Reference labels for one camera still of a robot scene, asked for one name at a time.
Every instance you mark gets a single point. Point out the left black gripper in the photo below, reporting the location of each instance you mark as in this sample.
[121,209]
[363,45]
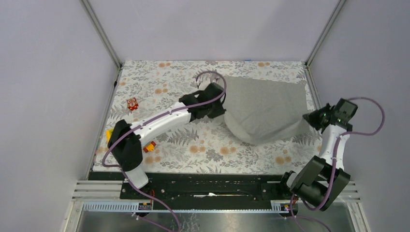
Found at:
[219,110]

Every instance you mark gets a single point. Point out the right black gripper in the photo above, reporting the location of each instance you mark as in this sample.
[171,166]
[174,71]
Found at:
[311,117]

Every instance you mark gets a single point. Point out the grey cloth napkin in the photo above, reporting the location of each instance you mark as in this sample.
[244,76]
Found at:
[264,111]

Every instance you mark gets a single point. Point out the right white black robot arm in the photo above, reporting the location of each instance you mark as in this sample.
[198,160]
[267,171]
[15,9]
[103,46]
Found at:
[323,178]

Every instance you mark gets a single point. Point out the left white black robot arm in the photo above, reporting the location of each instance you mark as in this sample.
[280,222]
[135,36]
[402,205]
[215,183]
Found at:
[128,140]

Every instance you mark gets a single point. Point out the floral patterned tablecloth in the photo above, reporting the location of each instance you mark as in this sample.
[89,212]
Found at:
[206,145]

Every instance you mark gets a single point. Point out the blue orange toy car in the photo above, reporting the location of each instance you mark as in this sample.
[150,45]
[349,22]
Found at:
[150,147]

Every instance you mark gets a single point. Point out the red owl toy block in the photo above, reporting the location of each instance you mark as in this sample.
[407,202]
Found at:
[132,104]

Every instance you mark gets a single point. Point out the yellow toy block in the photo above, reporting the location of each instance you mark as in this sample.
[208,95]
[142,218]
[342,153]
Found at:
[109,134]

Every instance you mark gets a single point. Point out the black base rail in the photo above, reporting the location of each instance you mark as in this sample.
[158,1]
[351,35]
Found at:
[204,191]

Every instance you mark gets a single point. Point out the right aluminium frame post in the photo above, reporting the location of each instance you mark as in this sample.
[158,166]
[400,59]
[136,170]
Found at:
[330,22]

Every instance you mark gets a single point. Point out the aluminium frame post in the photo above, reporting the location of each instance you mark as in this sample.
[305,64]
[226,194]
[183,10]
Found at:
[101,32]
[330,22]

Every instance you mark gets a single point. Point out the left aluminium frame post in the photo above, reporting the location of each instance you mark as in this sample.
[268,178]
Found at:
[101,32]

